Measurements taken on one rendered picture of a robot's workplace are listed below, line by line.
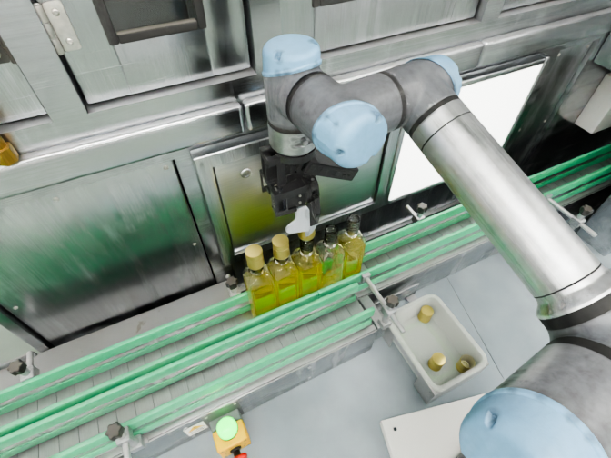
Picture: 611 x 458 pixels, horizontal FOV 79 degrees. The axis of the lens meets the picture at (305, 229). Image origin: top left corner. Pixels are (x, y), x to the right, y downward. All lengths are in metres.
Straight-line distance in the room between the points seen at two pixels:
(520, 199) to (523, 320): 0.83
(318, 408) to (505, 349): 0.54
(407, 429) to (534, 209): 0.68
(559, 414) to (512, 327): 0.86
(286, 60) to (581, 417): 0.45
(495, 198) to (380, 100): 0.17
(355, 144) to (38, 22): 0.42
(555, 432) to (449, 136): 0.31
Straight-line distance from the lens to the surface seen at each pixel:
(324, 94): 0.45
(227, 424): 0.93
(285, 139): 0.54
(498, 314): 1.25
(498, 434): 0.40
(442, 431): 1.04
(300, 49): 0.50
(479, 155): 0.48
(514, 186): 0.47
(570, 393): 0.41
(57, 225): 0.81
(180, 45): 0.66
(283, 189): 0.60
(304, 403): 1.03
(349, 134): 0.41
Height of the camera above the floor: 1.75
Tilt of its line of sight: 50 degrees down
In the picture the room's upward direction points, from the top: straight up
